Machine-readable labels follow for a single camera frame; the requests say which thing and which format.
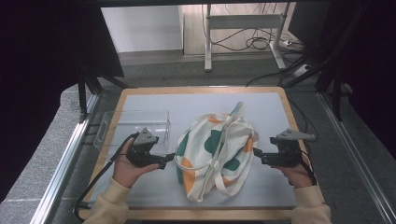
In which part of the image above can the aluminium rail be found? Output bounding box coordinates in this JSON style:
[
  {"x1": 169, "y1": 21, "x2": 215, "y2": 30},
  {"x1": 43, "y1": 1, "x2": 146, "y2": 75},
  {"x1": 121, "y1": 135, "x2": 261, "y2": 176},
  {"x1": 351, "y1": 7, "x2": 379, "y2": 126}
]
[
  {"x1": 317, "y1": 91, "x2": 396, "y2": 224},
  {"x1": 29, "y1": 92, "x2": 101, "y2": 224}
]

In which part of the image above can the white patterned tote bag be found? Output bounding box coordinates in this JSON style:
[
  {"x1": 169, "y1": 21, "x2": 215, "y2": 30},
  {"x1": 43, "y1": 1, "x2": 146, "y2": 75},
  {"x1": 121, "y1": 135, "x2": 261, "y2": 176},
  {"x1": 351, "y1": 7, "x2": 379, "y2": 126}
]
[{"x1": 173, "y1": 101, "x2": 261, "y2": 203}]

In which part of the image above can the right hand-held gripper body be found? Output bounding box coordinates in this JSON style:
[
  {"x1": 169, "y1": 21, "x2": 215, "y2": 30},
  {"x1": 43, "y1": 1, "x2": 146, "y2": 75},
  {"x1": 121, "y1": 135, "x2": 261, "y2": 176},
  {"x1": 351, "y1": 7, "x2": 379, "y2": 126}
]
[{"x1": 262, "y1": 128, "x2": 317, "y2": 168}]

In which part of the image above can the person's right hand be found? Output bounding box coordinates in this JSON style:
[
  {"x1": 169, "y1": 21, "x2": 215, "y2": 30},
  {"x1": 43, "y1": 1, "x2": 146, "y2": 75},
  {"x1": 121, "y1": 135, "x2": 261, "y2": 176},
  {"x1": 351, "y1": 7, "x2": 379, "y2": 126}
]
[{"x1": 272, "y1": 151, "x2": 316, "y2": 189}]

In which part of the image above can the person's left hand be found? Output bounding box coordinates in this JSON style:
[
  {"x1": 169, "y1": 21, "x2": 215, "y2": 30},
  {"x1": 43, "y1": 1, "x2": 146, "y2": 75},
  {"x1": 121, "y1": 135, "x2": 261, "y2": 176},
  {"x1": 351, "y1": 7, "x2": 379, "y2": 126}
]
[{"x1": 111, "y1": 144, "x2": 162, "y2": 189}]

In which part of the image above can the left hand-held gripper black cable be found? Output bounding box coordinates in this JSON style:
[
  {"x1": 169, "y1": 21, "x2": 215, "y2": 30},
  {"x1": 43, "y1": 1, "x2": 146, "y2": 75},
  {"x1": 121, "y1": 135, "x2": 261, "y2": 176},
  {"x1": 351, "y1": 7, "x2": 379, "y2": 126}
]
[{"x1": 72, "y1": 133, "x2": 140, "y2": 219}]

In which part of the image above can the white power strip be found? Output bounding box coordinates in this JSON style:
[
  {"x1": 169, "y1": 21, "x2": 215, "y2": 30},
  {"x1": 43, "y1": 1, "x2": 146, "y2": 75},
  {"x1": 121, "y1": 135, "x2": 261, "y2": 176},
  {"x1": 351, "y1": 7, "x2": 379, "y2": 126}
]
[{"x1": 292, "y1": 63, "x2": 311, "y2": 77}]

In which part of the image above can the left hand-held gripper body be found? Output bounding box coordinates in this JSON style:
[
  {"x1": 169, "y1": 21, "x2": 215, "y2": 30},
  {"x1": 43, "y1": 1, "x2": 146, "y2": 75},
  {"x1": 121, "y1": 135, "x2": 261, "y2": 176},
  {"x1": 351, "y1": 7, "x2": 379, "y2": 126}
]
[{"x1": 125, "y1": 127, "x2": 168, "y2": 171}]

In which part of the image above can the white table mat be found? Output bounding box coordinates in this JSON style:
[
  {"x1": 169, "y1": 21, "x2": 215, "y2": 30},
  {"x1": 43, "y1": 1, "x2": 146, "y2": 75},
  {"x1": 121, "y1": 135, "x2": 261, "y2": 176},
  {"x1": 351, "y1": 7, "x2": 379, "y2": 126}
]
[{"x1": 88, "y1": 91, "x2": 299, "y2": 210}]

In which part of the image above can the tangle of black floor cables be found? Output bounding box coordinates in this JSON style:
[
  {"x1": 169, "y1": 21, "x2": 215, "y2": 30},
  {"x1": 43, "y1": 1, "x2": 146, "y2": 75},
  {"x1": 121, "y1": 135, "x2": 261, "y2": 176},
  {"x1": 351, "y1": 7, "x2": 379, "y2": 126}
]
[{"x1": 209, "y1": 27, "x2": 304, "y2": 53}]

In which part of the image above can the dark curtain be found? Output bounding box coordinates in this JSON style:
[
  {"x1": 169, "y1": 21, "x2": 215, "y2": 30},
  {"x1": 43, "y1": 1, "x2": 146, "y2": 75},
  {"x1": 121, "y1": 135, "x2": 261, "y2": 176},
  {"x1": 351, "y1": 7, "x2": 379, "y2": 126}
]
[
  {"x1": 323, "y1": 0, "x2": 396, "y2": 161},
  {"x1": 0, "y1": 0, "x2": 125, "y2": 203}
]

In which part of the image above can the white metal desk frame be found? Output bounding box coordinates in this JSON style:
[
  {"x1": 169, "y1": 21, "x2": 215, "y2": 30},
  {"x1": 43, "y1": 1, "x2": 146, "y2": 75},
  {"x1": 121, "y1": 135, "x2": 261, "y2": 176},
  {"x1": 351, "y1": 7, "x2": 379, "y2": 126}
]
[{"x1": 203, "y1": 3, "x2": 288, "y2": 73}]

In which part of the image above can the black metal stand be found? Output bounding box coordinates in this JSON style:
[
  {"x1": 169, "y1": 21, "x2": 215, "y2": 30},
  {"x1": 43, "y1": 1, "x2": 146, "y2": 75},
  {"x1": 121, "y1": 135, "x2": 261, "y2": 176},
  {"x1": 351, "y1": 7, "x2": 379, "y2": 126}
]
[
  {"x1": 75, "y1": 59, "x2": 129, "y2": 123},
  {"x1": 279, "y1": 6, "x2": 370, "y2": 123}
]

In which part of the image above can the clear plastic container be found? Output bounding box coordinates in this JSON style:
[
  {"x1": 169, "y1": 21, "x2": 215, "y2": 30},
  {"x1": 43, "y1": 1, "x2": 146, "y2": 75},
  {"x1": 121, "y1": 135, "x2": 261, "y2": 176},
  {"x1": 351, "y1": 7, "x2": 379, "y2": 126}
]
[{"x1": 92, "y1": 109, "x2": 173, "y2": 157}]

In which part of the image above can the thin black cable beside table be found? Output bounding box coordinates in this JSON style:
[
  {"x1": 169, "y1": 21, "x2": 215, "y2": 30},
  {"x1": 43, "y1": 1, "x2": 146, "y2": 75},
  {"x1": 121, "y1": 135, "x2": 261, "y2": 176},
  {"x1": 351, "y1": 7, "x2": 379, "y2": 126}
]
[{"x1": 287, "y1": 92, "x2": 319, "y2": 145}]

